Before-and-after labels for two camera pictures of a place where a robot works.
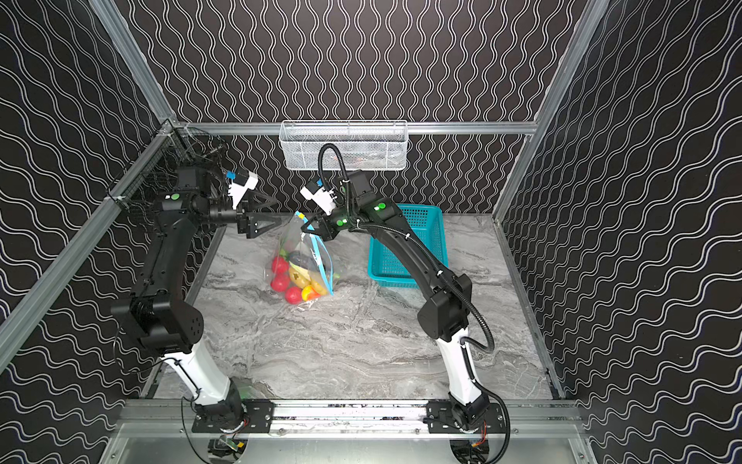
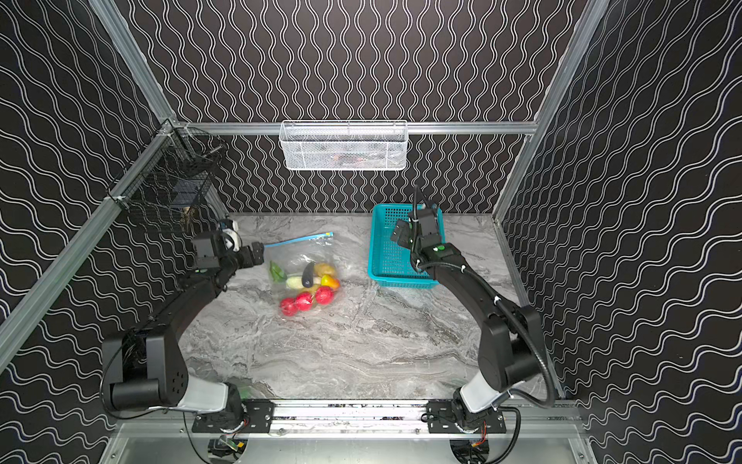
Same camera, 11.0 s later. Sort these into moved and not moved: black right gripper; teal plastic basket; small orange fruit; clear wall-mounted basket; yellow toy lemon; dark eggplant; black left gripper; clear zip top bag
Moved: small orange fruit; black left gripper; yellow toy lemon; clear zip top bag; black right gripper; dark eggplant
Not moved: clear wall-mounted basket; teal plastic basket
